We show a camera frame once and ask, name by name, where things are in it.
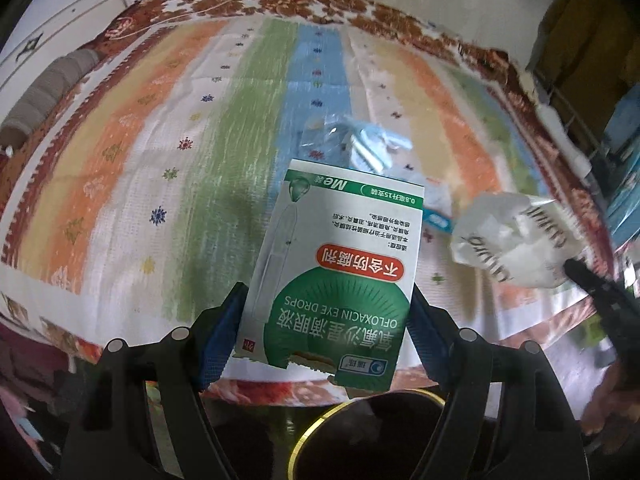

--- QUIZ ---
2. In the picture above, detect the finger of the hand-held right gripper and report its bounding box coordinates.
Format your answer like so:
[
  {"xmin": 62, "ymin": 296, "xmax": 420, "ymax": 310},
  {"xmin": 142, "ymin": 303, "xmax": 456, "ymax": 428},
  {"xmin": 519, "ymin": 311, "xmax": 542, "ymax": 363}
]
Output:
[{"xmin": 564, "ymin": 257, "xmax": 640, "ymax": 356}]

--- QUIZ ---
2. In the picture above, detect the white printed paper bag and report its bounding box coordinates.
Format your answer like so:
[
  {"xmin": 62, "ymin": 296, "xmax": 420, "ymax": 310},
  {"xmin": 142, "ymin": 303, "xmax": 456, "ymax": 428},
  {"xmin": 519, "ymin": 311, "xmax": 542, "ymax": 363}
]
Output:
[{"xmin": 450, "ymin": 191, "xmax": 596, "ymax": 288}]

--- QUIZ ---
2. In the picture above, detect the striped mat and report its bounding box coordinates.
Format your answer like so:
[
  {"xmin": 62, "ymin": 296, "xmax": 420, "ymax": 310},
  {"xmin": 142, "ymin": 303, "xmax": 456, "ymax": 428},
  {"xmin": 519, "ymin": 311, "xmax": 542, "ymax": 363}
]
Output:
[{"xmin": 0, "ymin": 15, "xmax": 616, "ymax": 356}]

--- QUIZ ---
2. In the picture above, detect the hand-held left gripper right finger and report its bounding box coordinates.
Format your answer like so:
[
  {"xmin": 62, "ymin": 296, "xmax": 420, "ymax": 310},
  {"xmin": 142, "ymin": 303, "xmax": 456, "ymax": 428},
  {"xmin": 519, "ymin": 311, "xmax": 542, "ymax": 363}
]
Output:
[{"xmin": 406, "ymin": 286, "xmax": 589, "ymax": 480}]

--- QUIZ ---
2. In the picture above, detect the floral blanket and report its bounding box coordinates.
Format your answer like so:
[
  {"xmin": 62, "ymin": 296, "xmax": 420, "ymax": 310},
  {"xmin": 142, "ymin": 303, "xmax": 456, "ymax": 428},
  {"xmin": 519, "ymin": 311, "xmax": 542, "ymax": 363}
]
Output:
[{"xmin": 0, "ymin": 0, "xmax": 640, "ymax": 406}]

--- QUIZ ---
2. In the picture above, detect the white cloth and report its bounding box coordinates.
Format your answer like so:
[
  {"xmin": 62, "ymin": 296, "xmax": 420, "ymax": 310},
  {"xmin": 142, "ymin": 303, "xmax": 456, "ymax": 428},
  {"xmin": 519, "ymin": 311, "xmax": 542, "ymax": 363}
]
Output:
[{"xmin": 537, "ymin": 105, "xmax": 593, "ymax": 176}]

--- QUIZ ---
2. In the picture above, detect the dark bin with gold rim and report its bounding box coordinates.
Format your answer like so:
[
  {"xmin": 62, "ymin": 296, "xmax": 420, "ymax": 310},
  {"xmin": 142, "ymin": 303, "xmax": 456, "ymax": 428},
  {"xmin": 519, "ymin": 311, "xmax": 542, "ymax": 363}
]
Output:
[{"xmin": 290, "ymin": 388, "xmax": 448, "ymax": 480}]

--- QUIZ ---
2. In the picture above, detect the clear plastic bag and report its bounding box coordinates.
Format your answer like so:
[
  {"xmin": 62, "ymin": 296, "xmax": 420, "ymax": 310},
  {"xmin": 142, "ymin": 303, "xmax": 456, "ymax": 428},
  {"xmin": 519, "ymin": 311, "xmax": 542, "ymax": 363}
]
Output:
[{"xmin": 300, "ymin": 115, "xmax": 416, "ymax": 173}]

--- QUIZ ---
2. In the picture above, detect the grey striped pillow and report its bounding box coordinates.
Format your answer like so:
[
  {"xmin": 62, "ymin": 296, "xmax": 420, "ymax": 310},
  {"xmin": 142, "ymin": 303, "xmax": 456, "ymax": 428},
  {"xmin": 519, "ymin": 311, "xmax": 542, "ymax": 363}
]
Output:
[{"xmin": 0, "ymin": 50, "xmax": 101, "ymax": 148}]

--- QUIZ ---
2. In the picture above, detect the metal rack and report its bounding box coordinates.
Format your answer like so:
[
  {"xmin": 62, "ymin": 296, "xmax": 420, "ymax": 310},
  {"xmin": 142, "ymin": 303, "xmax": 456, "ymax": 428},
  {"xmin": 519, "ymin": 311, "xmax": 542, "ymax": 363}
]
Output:
[{"xmin": 525, "ymin": 67, "xmax": 606, "ymax": 161}]

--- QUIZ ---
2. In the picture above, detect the blue white small packet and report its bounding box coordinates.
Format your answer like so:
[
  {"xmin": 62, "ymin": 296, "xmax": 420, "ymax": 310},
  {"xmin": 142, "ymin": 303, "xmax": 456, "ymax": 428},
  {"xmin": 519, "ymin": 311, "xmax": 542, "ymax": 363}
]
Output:
[{"xmin": 422, "ymin": 195, "xmax": 458, "ymax": 233}]

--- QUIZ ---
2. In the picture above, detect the green white medicine box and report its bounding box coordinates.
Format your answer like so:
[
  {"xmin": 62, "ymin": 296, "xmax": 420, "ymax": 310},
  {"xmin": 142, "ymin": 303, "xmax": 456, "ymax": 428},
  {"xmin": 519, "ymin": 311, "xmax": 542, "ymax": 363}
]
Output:
[{"xmin": 232, "ymin": 158, "xmax": 426, "ymax": 392}]

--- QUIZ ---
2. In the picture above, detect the blue cartoon print curtain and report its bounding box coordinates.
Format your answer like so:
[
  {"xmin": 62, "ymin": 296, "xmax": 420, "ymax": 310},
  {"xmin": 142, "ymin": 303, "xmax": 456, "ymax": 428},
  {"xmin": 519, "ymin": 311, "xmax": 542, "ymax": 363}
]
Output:
[{"xmin": 600, "ymin": 90, "xmax": 640, "ymax": 231}]

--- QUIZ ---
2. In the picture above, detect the white headboard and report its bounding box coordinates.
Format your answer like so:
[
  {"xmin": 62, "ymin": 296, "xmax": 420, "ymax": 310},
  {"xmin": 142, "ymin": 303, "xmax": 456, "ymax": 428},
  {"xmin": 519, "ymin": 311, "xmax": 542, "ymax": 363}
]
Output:
[{"xmin": 0, "ymin": 0, "xmax": 143, "ymax": 91}]

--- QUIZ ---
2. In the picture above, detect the person's right hand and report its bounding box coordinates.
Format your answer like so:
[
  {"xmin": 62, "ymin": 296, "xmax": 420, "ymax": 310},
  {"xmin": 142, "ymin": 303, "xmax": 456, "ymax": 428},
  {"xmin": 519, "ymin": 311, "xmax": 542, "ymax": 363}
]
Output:
[{"xmin": 582, "ymin": 360, "xmax": 640, "ymax": 453}]

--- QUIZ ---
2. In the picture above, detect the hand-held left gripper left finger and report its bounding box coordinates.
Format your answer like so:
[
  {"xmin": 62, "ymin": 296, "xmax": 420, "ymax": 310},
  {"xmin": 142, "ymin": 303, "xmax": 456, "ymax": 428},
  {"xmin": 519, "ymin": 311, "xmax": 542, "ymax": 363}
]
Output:
[{"xmin": 64, "ymin": 281, "xmax": 250, "ymax": 480}]

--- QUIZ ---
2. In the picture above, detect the mustard yellow garment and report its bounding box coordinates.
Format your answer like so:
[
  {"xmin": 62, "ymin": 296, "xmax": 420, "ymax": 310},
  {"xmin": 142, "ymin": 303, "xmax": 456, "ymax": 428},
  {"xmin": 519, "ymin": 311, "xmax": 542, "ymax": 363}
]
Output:
[{"xmin": 525, "ymin": 0, "xmax": 626, "ymax": 106}]

